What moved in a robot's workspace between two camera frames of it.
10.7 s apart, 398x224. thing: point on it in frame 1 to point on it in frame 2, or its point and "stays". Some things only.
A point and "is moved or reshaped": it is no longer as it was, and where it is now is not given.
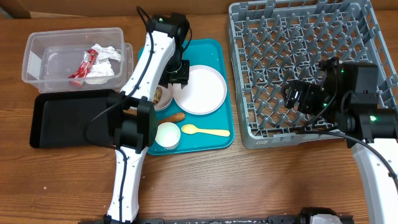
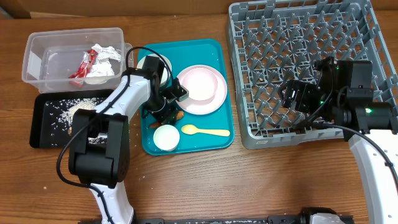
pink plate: x=205 y=92 stays
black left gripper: x=184 y=77 to x=165 y=117
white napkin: x=102 y=70 stays
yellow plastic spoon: x=190 y=129 stays
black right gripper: x=308 y=94 stays
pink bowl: x=166 y=95 is moved or reshaped
